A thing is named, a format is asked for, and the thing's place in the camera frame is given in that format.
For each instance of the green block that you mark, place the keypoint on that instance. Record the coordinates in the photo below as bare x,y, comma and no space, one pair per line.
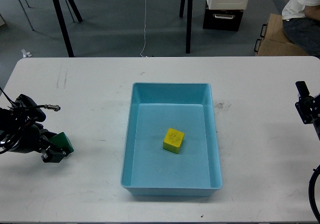
62,141

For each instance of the yellow block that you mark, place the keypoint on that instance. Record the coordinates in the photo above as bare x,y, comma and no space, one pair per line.
173,140

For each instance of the seated person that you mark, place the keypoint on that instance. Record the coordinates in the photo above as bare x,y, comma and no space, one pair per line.
301,24

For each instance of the cardboard box with handles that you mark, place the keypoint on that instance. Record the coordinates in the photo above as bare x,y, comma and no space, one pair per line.
273,41

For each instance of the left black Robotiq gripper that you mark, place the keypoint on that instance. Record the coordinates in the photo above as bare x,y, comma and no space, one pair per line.
34,138

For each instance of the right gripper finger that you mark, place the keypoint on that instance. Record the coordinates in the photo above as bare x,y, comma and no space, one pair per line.
308,107

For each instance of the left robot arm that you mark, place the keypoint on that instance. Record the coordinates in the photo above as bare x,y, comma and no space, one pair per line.
22,113

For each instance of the blue plastic bin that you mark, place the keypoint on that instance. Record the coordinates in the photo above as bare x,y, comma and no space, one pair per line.
147,168

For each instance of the right black tripod stand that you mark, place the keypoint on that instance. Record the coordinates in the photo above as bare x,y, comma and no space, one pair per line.
189,16

